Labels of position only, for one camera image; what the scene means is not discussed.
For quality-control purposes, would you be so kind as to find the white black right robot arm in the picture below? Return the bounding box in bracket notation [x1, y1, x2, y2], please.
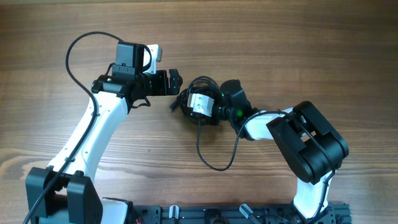
[199, 80, 349, 223]

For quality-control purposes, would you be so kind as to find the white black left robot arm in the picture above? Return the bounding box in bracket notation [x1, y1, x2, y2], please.
[25, 42, 182, 223]

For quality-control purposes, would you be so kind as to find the black HDMI cable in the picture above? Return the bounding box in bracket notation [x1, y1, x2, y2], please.
[177, 76, 224, 125]

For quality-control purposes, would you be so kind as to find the black left camera cable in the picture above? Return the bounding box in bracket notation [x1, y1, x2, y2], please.
[23, 30, 153, 224]

